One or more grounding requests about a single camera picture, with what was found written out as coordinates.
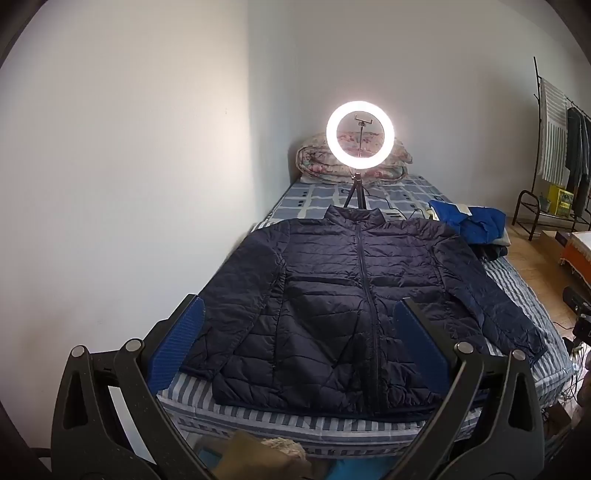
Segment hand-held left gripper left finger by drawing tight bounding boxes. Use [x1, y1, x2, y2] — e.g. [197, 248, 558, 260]
[52, 293, 218, 480]

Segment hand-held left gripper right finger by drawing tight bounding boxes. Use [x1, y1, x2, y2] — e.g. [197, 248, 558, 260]
[390, 296, 546, 480]

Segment navy puffer jacket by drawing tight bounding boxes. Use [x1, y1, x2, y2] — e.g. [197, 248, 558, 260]
[178, 205, 548, 421]

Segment pile of dark clothes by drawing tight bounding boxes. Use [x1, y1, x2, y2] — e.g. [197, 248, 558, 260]
[475, 240, 511, 261]

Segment dark hanging clothes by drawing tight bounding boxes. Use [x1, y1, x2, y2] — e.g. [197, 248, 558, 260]
[566, 107, 591, 217]

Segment black metal clothes rack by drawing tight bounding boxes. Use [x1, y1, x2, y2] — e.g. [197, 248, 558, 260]
[512, 56, 591, 241]

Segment orange box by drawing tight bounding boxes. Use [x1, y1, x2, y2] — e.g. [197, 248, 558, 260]
[558, 233, 591, 278]

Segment brown cardboard box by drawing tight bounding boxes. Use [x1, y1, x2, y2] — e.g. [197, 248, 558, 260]
[538, 229, 573, 273]

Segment yellow box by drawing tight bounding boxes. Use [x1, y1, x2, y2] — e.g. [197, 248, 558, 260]
[547, 184, 573, 217]

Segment blue white striped blanket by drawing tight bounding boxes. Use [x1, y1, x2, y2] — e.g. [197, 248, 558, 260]
[157, 249, 573, 444]

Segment blue plastic item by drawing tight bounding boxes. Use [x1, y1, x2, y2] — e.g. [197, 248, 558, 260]
[196, 438, 389, 480]

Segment bright blue jacket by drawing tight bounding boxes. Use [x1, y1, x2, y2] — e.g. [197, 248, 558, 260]
[428, 199, 508, 244]

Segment brown fuzzy cloth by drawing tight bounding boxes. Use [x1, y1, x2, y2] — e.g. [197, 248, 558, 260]
[228, 431, 312, 480]

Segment white green striped towel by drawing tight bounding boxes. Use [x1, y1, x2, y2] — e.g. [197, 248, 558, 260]
[538, 78, 571, 185]

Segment black tripod stand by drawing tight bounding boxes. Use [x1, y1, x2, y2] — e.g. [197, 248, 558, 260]
[342, 115, 377, 210]

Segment blue checkered bed sheet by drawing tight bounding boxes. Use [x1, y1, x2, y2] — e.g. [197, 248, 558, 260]
[252, 174, 455, 232]

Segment folded floral quilt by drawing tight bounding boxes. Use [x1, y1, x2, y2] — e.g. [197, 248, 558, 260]
[295, 133, 413, 185]

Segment tangle of floor cables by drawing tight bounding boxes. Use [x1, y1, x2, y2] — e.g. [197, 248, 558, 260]
[561, 339, 591, 407]

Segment ring light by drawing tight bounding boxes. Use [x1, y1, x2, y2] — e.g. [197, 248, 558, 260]
[326, 102, 396, 167]

